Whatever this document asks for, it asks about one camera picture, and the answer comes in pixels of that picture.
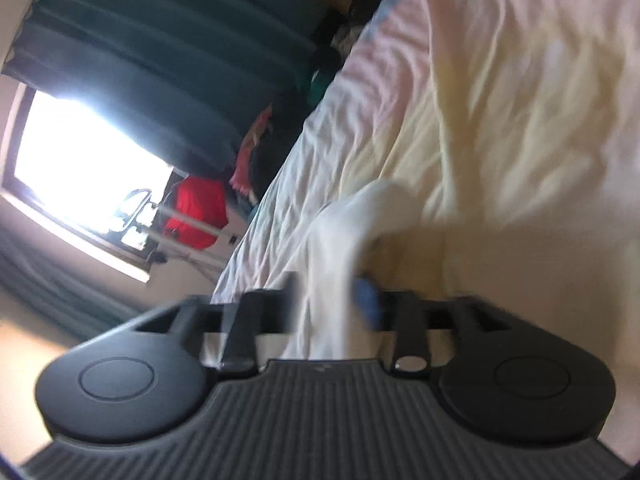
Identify pile of clothes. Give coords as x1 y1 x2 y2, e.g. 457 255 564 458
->
227 10 371 207

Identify window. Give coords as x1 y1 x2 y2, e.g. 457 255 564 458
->
0 85 186 281

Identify white pants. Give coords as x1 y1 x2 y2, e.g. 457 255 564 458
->
277 179 403 361

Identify red bag on stand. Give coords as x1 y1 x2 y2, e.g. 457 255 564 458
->
107 187 241 267

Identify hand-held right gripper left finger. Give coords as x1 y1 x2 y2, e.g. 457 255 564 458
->
132 272 303 372

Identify teal curtain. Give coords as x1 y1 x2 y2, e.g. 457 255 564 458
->
0 240 123 343
2 0 406 176

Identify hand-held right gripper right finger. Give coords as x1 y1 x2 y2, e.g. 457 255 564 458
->
354 274 512 374

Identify bed with pastel sheet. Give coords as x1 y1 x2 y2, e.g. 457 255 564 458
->
210 0 640 361

